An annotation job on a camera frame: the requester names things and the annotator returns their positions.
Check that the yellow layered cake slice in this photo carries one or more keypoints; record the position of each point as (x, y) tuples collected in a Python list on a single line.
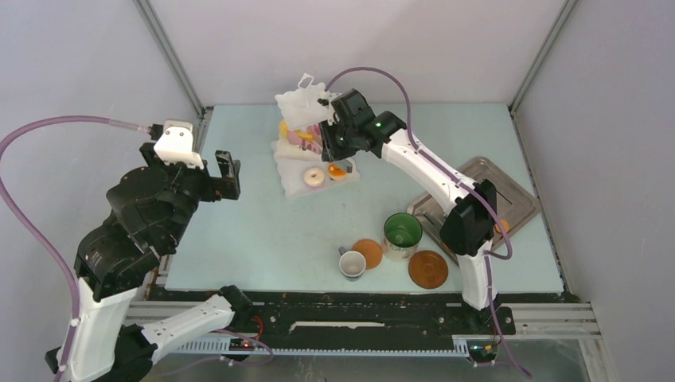
[(305, 136)]

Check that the white three-tier dessert stand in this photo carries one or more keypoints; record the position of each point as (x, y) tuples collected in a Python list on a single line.
[(301, 108)]

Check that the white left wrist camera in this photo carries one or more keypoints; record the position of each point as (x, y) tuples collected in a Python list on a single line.
[(173, 144)]

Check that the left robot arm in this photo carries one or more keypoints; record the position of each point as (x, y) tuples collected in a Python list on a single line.
[(151, 208)]

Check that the large floral green-inside mug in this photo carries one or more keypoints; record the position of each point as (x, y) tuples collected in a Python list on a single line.
[(402, 234)]

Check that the pink-tipped metal tongs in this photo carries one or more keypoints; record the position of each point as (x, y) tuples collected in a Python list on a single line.
[(315, 147)]

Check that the small wooden coaster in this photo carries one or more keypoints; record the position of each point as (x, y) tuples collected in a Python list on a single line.
[(371, 251)]

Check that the orange glazed donut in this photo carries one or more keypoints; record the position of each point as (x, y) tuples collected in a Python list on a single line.
[(335, 172)]

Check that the large wooden coaster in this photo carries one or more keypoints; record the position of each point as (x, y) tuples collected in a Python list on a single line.
[(428, 269)]

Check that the yellow swirl roll cake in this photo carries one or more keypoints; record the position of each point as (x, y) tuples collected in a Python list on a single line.
[(283, 129)]

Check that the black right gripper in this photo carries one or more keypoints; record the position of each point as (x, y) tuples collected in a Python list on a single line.
[(330, 153)]

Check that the white glazed donut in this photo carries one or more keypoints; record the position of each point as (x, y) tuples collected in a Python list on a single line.
[(314, 177)]

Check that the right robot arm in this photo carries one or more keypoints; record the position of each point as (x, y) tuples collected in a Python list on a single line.
[(469, 207)]

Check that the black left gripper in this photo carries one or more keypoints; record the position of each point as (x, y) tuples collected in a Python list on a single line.
[(232, 187)]

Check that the stainless steel tray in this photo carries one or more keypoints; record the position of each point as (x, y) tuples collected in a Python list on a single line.
[(515, 204)]

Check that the small white grey cup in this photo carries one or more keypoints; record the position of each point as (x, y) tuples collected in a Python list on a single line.
[(352, 264)]

